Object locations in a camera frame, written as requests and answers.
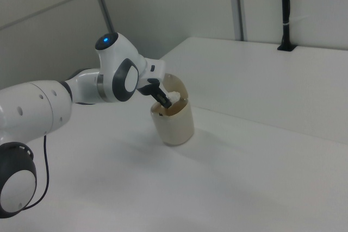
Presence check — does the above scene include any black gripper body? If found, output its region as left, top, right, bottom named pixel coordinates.
left=137, top=79, right=161, bottom=97

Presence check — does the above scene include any white paper trash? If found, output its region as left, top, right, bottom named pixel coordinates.
left=165, top=90, right=182, bottom=104

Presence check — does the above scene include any small cream flip-lid bin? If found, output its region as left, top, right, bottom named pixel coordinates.
left=150, top=73, right=196, bottom=146

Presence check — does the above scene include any grey metal partition post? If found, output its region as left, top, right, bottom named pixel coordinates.
left=233, top=0, right=248, bottom=42

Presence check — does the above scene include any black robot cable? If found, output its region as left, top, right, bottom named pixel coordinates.
left=18, top=130, right=51, bottom=211

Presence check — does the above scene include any black clamped pole mount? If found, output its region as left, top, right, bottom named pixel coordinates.
left=277, top=0, right=297, bottom=52

